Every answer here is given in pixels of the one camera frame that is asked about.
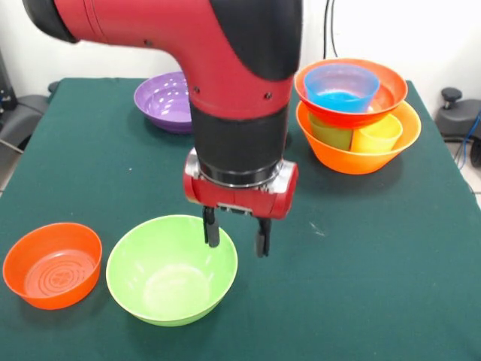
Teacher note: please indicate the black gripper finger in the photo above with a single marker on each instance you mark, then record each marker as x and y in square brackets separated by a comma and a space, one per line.
[211, 227]
[263, 237]

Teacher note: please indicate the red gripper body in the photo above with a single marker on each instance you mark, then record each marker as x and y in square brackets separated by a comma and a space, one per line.
[240, 199]

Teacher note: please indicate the green cup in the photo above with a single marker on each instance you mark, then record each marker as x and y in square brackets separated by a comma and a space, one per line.
[330, 137]

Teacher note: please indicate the large orange bowl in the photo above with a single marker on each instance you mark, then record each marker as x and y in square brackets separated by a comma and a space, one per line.
[360, 163]

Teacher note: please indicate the wide red bowl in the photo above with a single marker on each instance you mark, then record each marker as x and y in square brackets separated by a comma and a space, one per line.
[345, 118]

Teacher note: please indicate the blue bowl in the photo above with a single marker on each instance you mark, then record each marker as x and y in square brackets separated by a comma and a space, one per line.
[338, 101]

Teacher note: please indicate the yellow cup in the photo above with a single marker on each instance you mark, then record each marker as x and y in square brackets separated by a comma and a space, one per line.
[376, 141]

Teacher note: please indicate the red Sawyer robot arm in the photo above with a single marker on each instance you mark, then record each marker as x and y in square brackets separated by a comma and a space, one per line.
[225, 75]

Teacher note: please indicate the green bowl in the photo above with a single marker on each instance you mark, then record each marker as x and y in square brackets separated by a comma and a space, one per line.
[169, 278]

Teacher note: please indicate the dark green table cloth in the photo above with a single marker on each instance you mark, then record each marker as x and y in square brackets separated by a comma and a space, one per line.
[376, 263]

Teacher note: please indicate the purple bowl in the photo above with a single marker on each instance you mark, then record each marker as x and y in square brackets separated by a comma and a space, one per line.
[161, 101]

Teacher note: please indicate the small orange bowl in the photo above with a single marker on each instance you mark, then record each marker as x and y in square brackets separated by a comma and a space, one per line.
[52, 270]

